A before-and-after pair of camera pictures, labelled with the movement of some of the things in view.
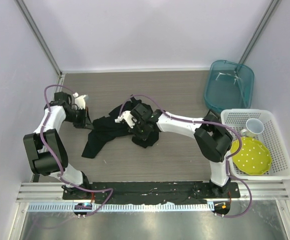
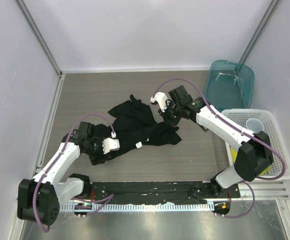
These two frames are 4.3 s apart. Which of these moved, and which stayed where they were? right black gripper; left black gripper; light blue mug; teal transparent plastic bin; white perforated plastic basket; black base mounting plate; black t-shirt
Moved: left black gripper; right black gripper; black t-shirt
Stayed: white perforated plastic basket; teal transparent plastic bin; light blue mug; black base mounting plate
